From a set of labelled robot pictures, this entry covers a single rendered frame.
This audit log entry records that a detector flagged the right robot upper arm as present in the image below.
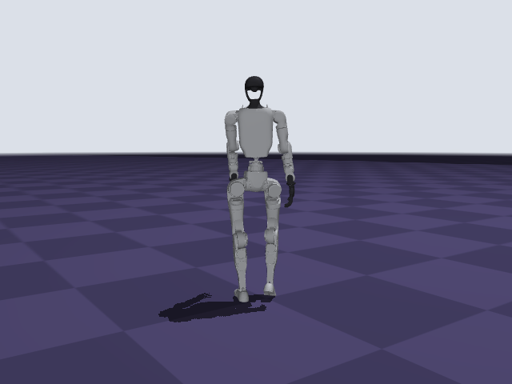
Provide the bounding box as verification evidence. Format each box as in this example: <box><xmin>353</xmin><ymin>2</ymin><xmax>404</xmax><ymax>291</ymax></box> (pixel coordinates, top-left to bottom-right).
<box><xmin>272</xmin><ymin>110</ymin><xmax>288</xmax><ymax>154</ymax></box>

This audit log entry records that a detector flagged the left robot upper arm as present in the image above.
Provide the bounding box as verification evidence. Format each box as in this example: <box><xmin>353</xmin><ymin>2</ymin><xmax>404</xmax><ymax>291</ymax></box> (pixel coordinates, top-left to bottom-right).
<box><xmin>225</xmin><ymin>110</ymin><xmax>239</xmax><ymax>151</ymax></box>

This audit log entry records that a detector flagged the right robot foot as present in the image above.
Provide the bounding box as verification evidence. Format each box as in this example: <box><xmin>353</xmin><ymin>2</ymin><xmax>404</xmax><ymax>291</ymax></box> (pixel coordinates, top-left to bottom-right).
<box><xmin>263</xmin><ymin>282</ymin><xmax>276</xmax><ymax>296</ymax></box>

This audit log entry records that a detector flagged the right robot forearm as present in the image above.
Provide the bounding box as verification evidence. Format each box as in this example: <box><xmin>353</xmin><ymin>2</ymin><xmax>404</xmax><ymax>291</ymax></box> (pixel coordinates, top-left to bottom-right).
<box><xmin>282</xmin><ymin>142</ymin><xmax>295</xmax><ymax>181</ymax></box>

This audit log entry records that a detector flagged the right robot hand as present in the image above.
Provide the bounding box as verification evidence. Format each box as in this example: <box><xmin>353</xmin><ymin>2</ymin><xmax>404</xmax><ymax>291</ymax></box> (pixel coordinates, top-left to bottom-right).
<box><xmin>285</xmin><ymin>175</ymin><xmax>296</xmax><ymax>207</ymax></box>

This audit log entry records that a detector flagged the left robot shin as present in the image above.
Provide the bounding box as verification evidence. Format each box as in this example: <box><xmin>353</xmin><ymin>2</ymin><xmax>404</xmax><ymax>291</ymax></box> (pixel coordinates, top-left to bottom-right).
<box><xmin>233</xmin><ymin>234</ymin><xmax>247</xmax><ymax>292</ymax></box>

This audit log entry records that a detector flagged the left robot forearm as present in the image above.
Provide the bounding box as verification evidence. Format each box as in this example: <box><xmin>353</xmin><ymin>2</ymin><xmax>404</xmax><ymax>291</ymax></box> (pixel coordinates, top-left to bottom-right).
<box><xmin>226</xmin><ymin>141</ymin><xmax>238</xmax><ymax>178</ymax></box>

